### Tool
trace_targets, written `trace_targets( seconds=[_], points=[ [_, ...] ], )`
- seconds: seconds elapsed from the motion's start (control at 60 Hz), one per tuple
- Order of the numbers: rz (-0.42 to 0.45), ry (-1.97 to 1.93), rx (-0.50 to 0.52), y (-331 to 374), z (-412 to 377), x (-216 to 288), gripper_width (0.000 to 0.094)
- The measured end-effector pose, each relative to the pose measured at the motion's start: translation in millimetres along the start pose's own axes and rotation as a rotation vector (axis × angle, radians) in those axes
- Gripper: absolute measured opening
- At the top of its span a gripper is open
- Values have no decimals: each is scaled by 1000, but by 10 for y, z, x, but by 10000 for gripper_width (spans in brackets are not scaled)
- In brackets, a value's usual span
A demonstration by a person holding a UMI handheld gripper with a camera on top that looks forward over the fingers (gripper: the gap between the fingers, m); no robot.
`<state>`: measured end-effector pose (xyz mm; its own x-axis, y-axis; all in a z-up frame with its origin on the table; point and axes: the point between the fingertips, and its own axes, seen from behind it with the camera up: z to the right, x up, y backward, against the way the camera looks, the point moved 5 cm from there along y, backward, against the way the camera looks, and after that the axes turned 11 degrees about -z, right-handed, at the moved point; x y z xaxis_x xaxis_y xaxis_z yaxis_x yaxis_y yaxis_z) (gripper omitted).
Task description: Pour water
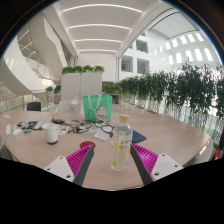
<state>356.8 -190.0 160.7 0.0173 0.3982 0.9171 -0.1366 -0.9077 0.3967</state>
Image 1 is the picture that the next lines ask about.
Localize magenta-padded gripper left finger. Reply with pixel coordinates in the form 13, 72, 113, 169
44, 143, 95, 187

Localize white mug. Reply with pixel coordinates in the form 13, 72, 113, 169
41, 122, 62, 145

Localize grey printed booklet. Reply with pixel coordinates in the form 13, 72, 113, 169
32, 116, 54, 131

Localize black cable bundle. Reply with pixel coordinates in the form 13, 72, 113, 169
68, 119, 116, 135

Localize ceiling light strips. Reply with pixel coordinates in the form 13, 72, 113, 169
62, 3, 144, 54

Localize black power adapter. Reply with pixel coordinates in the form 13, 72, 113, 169
52, 118, 66, 126

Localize flat round red coaster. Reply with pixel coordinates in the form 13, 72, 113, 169
79, 140, 97, 150

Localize row of green potted trees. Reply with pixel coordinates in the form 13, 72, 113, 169
118, 63, 224, 122

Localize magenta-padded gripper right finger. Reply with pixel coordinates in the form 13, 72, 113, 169
129, 143, 185, 186

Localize white planter box with plants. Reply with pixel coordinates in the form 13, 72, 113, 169
60, 64, 105, 102

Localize green tote bag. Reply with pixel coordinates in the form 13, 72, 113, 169
82, 94, 114, 123

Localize clear yellow-capped drink bottle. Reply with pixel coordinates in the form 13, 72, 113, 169
110, 114, 134, 172

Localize brown planter with plants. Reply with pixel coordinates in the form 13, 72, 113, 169
45, 85, 62, 105

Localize black chair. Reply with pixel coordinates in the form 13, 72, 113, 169
26, 101, 42, 112

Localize clear plastic tumbler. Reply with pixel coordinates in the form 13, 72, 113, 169
68, 99, 80, 122

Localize white paper slip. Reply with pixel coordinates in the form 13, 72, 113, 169
93, 129, 112, 142

